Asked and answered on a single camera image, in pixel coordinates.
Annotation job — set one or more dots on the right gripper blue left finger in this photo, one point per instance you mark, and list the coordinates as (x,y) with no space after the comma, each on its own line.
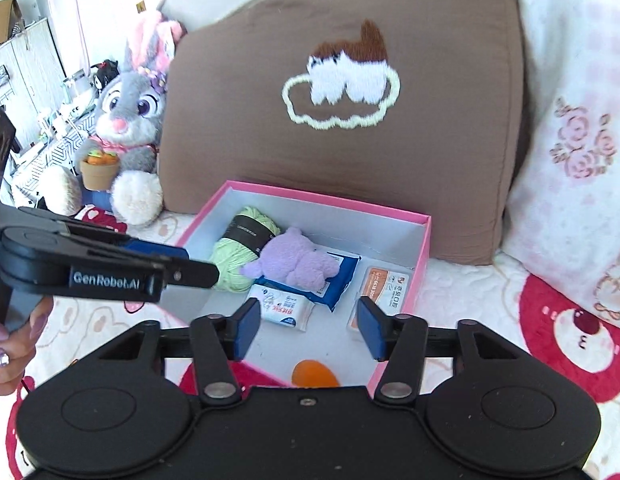
(246,322)

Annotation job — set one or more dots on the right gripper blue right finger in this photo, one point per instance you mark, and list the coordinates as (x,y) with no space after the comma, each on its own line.
(374,327)

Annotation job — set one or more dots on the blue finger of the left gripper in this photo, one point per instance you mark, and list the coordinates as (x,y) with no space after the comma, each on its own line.
(152,249)
(191,273)

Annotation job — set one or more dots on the white tissue pack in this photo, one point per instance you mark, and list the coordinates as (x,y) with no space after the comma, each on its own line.
(282,308)

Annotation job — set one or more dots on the clear cotton swab box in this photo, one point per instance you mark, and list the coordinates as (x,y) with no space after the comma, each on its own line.
(386,286)

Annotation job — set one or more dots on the blue wet wipes pack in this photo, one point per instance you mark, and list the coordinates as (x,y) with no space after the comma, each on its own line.
(320,276)

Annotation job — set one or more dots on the orange makeup sponge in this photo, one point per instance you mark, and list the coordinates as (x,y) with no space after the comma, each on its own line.
(313,374)

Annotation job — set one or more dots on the purple plush toy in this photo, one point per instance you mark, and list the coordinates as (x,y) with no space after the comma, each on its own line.
(283,251)

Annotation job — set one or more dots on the person left hand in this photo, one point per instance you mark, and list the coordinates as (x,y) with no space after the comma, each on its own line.
(18,348)

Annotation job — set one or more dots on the green yarn ball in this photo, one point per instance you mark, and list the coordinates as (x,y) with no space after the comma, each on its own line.
(241,243)

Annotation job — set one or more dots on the grey bunny plush toy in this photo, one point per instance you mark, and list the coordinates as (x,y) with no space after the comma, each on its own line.
(129,115)

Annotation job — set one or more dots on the white pink rabbit pillow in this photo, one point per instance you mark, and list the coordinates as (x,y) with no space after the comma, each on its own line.
(563,213)

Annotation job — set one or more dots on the brown embroidered pillow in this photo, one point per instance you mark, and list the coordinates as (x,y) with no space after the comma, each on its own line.
(413,104)

